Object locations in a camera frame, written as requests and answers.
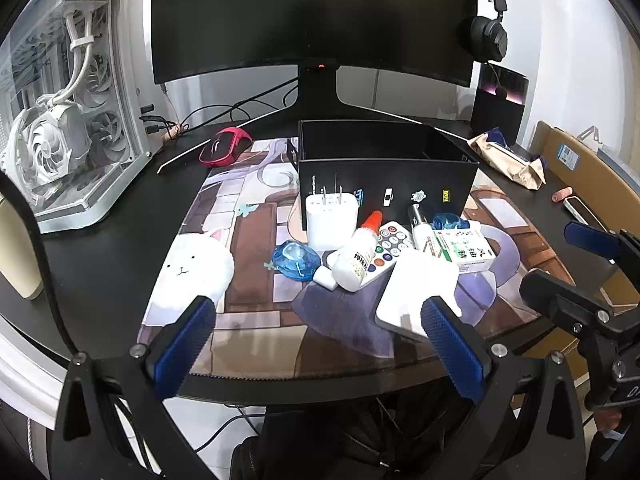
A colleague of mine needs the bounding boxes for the printed desk mat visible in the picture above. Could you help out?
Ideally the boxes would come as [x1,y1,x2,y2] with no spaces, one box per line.
[140,137,576,376]

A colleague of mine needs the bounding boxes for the black speaker with purple panel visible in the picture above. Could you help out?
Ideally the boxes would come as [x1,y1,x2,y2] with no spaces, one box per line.
[470,65,530,143]

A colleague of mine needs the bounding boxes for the white computer case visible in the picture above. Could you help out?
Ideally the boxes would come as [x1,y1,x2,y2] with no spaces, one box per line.
[0,0,173,235]

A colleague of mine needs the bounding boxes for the white remote with coloured buttons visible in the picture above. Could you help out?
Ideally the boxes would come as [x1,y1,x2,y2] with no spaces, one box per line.
[357,221,416,288]

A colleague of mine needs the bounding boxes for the red and black mouse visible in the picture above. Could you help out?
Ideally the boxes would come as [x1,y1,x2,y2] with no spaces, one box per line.
[199,128,253,168]

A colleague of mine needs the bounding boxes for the cardboard box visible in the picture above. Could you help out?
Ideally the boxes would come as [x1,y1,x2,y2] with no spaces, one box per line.
[530,120,640,306]

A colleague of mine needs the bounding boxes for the green and white medicine box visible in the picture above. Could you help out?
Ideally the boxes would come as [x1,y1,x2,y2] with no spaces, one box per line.
[427,225,497,275]

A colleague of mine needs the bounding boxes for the person's right forearm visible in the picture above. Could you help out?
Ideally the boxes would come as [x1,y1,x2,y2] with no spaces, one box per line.
[587,410,640,480]

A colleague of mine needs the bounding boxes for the large white plug charger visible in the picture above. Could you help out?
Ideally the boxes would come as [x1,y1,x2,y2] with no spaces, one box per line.
[305,184,360,252]

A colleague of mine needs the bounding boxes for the blue glass bottle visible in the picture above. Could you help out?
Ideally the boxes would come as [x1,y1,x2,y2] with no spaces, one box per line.
[432,212,473,233]
[272,241,322,281]

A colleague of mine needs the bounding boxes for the white square adapter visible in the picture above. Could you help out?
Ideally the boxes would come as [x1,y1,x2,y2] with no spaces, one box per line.
[375,249,463,343]

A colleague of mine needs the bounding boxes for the brown wet wipes packet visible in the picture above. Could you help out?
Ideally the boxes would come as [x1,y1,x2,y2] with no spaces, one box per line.
[467,127,548,191]

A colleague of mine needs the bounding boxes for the black storage box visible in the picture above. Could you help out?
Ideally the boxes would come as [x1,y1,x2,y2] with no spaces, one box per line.
[297,120,481,233]

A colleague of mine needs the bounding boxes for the black usb cables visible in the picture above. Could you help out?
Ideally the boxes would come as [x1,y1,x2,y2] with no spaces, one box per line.
[140,105,177,137]

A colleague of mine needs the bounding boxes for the black curved monitor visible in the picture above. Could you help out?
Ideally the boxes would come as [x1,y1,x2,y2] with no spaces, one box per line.
[150,0,478,176]

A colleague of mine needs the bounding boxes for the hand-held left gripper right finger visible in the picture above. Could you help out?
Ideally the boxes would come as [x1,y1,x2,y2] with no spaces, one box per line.
[420,295,587,480]

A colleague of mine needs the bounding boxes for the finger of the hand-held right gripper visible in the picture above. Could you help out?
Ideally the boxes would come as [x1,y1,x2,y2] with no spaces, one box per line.
[564,221,640,266]
[519,270,640,357]

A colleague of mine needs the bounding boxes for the metal bracket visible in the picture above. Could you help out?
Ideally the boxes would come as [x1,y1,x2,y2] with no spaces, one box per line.
[577,125,606,148]

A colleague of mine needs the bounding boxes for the white tube stick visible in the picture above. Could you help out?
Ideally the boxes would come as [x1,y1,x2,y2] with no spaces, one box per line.
[407,203,436,257]

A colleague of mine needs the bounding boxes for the small white plug adapter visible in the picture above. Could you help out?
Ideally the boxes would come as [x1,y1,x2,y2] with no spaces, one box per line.
[312,251,346,291]

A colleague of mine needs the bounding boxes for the white glue bottle orange cap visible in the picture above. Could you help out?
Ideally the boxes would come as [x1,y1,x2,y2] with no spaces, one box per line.
[331,210,385,292]

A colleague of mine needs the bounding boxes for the white smartphone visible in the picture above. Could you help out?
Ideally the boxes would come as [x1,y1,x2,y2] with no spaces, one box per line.
[564,196,608,233]

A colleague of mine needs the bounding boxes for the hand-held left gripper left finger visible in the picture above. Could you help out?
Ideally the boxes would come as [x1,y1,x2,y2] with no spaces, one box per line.
[54,295,218,480]

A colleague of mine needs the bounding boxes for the black monitor cable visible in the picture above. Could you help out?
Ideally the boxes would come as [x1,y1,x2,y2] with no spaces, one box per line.
[177,77,301,131]

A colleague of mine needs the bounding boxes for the black headphones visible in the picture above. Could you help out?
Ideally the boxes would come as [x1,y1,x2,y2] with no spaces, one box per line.
[469,0,510,98]

